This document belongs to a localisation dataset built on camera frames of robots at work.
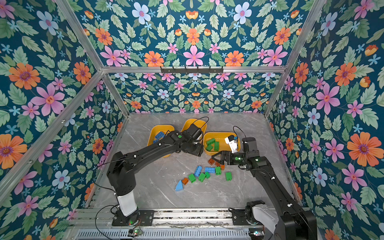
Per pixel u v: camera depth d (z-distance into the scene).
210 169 0.89
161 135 1.04
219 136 1.02
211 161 0.93
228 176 0.86
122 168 0.50
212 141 1.01
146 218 0.73
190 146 0.69
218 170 0.88
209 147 0.98
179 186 0.82
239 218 0.74
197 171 0.86
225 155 0.68
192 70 0.93
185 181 0.84
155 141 1.02
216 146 0.99
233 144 0.72
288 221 0.38
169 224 0.72
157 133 1.05
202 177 0.85
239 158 0.66
